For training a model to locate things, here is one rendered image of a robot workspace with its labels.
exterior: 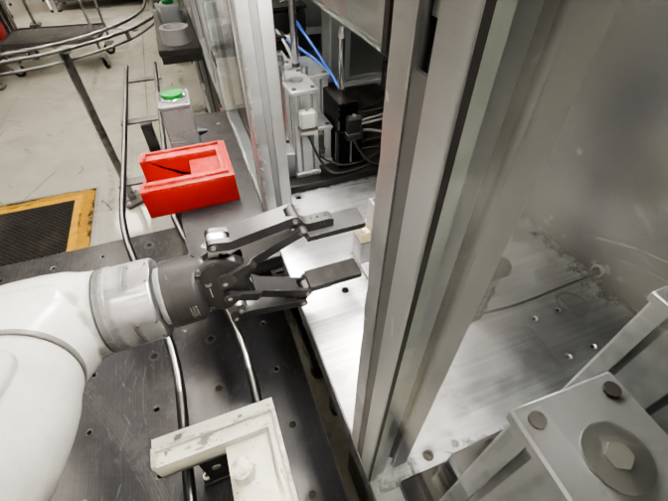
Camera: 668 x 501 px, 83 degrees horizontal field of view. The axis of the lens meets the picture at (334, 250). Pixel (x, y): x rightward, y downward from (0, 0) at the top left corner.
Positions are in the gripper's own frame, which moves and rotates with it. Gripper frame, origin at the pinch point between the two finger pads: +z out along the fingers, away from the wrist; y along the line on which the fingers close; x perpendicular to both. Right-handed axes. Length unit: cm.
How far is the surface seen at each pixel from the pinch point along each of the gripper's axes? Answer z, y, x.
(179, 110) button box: -15.3, 0.9, 44.0
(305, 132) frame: 3.9, 1.8, 25.9
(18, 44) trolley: -144, -73, 399
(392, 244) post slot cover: -5.3, 20.8, -19.8
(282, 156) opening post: -1.7, 2.2, 19.5
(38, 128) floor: -126, -100, 286
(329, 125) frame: 9.9, -0.2, 30.5
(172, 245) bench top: -26, -33, 46
